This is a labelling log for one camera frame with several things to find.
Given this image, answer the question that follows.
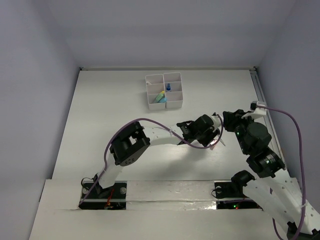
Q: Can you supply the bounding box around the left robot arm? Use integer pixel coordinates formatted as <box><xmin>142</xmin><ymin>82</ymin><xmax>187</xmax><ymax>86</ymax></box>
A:
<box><xmin>81</xmin><ymin>114</ymin><xmax>223</xmax><ymax>201</ymax></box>

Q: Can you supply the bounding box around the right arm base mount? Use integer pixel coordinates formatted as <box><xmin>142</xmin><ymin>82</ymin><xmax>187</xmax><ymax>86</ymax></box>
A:
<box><xmin>211</xmin><ymin>181</ymin><xmax>261</xmax><ymax>210</ymax></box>

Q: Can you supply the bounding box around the white organizer tray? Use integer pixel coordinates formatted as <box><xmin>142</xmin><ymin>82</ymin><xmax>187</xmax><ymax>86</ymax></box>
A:
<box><xmin>163</xmin><ymin>72</ymin><xmax>183</xmax><ymax>109</ymax></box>
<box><xmin>145</xmin><ymin>74</ymin><xmax>166</xmax><ymax>111</ymax></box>

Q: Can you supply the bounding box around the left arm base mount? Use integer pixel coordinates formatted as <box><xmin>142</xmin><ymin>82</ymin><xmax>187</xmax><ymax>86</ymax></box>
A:
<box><xmin>78</xmin><ymin>181</ymin><xmax>127</xmax><ymax>210</ymax></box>

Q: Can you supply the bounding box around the pink white correction tape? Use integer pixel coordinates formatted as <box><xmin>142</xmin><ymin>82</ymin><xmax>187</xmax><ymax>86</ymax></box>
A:
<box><xmin>209</xmin><ymin>139</ymin><xmax>218</xmax><ymax>150</ymax></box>

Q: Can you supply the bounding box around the light blue marker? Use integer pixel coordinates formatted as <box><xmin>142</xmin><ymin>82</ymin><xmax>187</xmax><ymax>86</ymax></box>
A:
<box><xmin>158</xmin><ymin>97</ymin><xmax>167</xmax><ymax>103</ymax></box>

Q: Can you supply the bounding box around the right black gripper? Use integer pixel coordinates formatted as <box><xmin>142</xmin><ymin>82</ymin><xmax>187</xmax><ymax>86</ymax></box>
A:
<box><xmin>222</xmin><ymin>108</ymin><xmax>255</xmax><ymax>154</ymax></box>

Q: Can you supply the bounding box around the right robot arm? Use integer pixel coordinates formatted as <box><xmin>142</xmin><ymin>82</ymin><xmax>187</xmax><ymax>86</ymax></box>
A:
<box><xmin>223</xmin><ymin>106</ymin><xmax>320</xmax><ymax>240</ymax></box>

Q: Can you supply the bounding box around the white organizer tray left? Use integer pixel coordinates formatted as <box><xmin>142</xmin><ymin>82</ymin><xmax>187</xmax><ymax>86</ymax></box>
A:
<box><xmin>145</xmin><ymin>74</ymin><xmax>166</xmax><ymax>111</ymax></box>

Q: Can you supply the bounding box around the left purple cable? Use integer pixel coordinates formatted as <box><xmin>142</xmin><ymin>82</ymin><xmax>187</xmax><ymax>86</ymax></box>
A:
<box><xmin>79</xmin><ymin>113</ymin><xmax>224</xmax><ymax>205</ymax></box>

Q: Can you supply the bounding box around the green clear highlighter marker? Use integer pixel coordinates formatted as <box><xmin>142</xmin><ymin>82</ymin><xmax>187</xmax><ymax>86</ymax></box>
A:
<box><xmin>152</xmin><ymin>93</ymin><xmax>165</xmax><ymax>104</ymax></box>

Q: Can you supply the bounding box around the clear glue bottle blue cap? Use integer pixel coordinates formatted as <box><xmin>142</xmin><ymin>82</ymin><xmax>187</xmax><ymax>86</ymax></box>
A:
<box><xmin>165</xmin><ymin>83</ymin><xmax>171</xmax><ymax>92</ymax></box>

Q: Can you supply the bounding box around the white organizer tray right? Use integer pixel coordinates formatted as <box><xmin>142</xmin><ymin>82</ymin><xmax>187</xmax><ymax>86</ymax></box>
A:
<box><xmin>163</xmin><ymin>72</ymin><xmax>183</xmax><ymax>109</ymax></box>

